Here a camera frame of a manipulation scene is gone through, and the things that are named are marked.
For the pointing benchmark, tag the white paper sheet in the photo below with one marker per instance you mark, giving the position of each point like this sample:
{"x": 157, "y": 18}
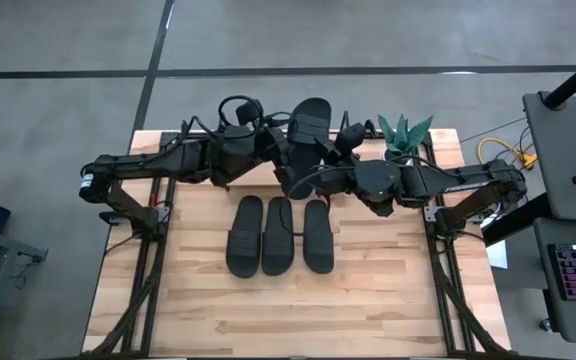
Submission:
{"x": 498, "y": 257}

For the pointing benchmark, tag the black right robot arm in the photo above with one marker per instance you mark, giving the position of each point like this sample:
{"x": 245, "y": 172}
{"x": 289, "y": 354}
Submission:
{"x": 443, "y": 182}

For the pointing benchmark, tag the black metal rig frame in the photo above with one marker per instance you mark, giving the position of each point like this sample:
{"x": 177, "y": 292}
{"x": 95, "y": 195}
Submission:
{"x": 148, "y": 320}

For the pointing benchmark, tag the black rubber slide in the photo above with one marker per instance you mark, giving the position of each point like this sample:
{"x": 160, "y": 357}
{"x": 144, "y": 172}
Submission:
{"x": 278, "y": 250}
{"x": 244, "y": 240}
{"x": 313, "y": 112}
{"x": 318, "y": 240}

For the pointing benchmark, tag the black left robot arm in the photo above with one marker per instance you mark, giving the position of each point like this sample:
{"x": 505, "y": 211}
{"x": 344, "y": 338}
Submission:
{"x": 143, "y": 165}

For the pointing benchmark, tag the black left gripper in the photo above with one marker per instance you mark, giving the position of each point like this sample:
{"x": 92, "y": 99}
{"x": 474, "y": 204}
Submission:
{"x": 273, "y": 145}

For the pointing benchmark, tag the green plant in white pot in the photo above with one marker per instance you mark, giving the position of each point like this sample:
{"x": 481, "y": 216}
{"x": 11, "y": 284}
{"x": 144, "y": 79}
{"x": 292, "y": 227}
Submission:
{"x": 402, "y": 137}

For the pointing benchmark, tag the desk caster wheel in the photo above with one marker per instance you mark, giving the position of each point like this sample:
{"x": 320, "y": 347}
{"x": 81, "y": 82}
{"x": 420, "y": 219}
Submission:
{"x": 546, "y": 325}

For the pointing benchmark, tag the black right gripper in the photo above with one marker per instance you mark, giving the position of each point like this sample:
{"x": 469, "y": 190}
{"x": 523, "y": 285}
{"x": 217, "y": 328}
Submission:
{"x": 335, "y": 180}

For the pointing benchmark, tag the black pole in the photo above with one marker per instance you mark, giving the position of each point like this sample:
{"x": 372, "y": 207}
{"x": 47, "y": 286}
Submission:
{"x": 573, "y": 80}

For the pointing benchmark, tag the black bar under desk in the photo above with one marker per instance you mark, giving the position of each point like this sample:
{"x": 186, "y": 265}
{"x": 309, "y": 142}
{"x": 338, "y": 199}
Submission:
{"x": 513, "y": 225}

